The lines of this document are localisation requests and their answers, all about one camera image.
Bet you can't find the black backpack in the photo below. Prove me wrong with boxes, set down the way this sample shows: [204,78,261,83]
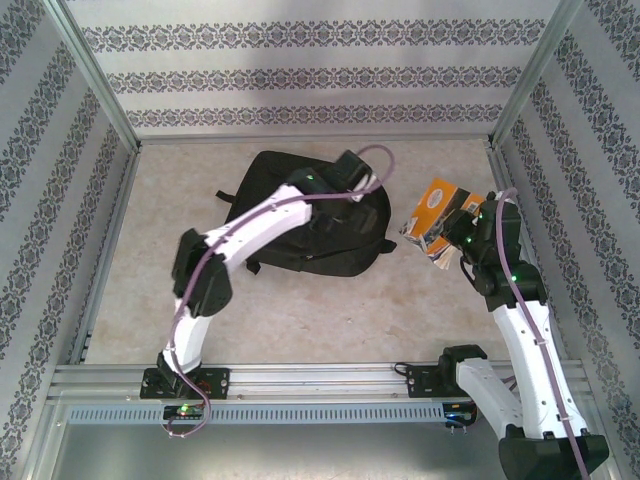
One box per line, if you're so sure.
[215,149,398,278]

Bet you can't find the orange National Geography magazine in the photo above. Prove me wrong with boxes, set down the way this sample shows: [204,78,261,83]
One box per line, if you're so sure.
[398,178,487,275]

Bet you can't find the grey metal tray sheet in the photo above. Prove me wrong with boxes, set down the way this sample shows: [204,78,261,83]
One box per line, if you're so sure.
[49,424,611,480]

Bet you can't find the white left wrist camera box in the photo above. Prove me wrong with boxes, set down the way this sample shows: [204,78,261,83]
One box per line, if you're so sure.
[347,172,377,204]

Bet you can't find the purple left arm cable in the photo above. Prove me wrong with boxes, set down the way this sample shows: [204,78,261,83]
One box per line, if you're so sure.
[162,144,398,441]

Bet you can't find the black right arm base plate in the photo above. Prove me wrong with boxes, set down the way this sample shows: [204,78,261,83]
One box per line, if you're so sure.
[405,364,481,400]

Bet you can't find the aluminium mounting rail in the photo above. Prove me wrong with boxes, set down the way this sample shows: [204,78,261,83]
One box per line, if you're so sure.
[47,363,587,401]

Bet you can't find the aluminium frame post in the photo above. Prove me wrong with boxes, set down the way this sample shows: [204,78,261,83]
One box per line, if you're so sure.
[491,0,586,149]
[43,0,141,151]

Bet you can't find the slotted grey cable duct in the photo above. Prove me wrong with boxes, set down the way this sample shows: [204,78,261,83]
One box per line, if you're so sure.
[64,402,447,426]

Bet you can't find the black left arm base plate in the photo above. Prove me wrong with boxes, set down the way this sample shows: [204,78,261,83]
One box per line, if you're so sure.
[139,367,232,401]

